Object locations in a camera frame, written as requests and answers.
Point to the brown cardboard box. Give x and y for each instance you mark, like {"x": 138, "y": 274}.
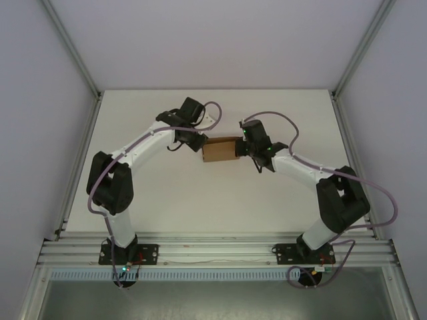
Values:
{"x": 220, "y": 150}

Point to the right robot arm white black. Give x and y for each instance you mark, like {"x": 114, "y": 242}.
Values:
{"x": 297, "y": 166}

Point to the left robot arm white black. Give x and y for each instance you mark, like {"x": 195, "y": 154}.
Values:
{"x": 121, "y": 230}

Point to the grey metal sheet panel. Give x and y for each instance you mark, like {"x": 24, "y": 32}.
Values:
{"x": 213, "y": 300}

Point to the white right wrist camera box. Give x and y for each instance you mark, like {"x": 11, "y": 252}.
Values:
{"x": 241, "y": 124}

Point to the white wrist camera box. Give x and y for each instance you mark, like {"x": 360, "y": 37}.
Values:
{"x": 241, "y": 124}
{"x": 208, "y": 121}

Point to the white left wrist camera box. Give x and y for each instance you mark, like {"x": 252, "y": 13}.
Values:
{"x": 208, "y": 121}

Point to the aluminium table side rail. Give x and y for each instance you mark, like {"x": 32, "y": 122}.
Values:
{"x": 343, "y": 133}
{"x": 86, "y": 133}

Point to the aluminium mounting rail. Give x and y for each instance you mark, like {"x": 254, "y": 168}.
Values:
{"x": 217, "y": 248}

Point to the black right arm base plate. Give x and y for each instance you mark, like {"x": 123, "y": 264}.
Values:
{"x": 283, "y": 253}

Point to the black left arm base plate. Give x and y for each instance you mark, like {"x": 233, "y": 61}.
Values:
{"x": 150, "y": 254}

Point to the aluminium frame post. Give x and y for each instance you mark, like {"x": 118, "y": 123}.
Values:
{"x": 363, "y": 46}
{"x": 70, "y": 46}

